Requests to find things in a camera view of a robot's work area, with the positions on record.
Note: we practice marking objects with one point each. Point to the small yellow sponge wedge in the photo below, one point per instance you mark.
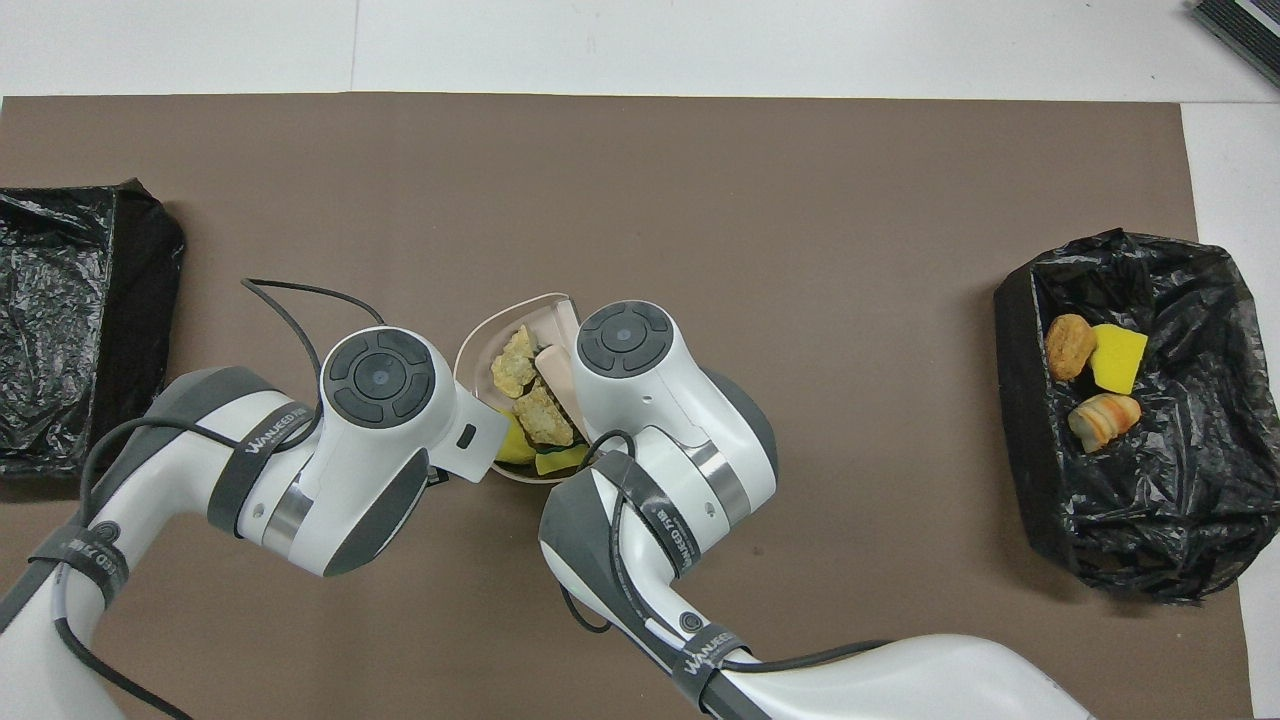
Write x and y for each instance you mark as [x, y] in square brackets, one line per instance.
[515, 445]

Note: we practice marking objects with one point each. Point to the small beige foam chunk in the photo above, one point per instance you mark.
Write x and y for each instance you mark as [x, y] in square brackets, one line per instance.
[543, 418]

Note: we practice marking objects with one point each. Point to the green and yellow sponge piece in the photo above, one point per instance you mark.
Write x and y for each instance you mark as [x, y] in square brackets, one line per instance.
[562, 460]

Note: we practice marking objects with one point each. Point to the beige plastic dustpan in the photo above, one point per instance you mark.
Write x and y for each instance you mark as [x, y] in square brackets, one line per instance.
[485, 350]

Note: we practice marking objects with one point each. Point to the brown bread roll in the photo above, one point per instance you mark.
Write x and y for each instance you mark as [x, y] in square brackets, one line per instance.
[1070, 346]

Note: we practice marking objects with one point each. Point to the orange striped bread piece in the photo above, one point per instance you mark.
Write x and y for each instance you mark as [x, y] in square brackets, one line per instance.
[1103, 420]

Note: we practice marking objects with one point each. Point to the large yellow sponge wedge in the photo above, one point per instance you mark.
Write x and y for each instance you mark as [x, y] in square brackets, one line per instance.
[1120, 360]

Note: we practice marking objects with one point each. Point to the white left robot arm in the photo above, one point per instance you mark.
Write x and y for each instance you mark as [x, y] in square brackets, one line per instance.
[350, 470]

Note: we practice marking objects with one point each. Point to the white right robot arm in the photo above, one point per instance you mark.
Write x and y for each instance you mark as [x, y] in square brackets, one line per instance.
[640, 420]

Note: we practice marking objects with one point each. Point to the bin wrapped in black bag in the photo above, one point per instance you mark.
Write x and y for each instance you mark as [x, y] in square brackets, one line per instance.
[70, 330]

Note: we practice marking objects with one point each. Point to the open bin with black bag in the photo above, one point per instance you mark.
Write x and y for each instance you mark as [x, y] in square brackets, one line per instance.
[1180, 500]

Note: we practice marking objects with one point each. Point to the large pale yellow foam chunk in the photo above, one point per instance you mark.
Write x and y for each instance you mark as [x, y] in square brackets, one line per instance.
[515, 368]

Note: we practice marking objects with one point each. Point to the brown table mat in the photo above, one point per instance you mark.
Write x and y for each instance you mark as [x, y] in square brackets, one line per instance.
[600, 180]

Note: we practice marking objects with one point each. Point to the grey ribbed device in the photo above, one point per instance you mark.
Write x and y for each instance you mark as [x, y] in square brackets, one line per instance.
[1240, 35]

